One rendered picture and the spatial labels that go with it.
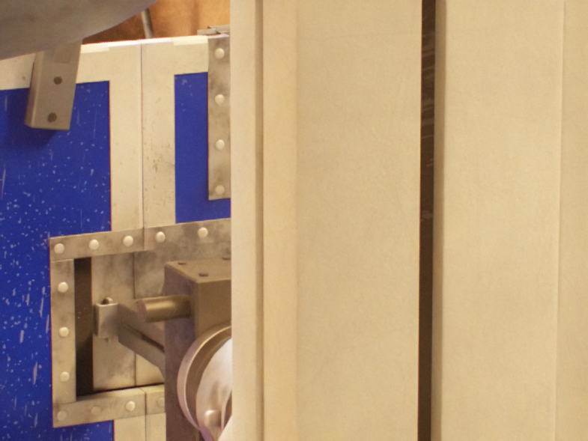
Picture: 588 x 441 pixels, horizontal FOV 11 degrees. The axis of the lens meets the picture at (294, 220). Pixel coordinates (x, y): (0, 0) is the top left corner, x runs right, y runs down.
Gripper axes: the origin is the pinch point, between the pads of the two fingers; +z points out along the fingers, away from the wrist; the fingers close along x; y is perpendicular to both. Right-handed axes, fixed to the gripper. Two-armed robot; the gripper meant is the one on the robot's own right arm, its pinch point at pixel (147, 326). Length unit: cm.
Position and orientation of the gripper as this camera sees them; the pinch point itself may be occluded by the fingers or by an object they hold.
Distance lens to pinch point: 205.5
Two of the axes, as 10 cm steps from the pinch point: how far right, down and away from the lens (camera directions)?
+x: 0.0, 9.7, 2.3
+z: -4.3, -2.1, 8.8
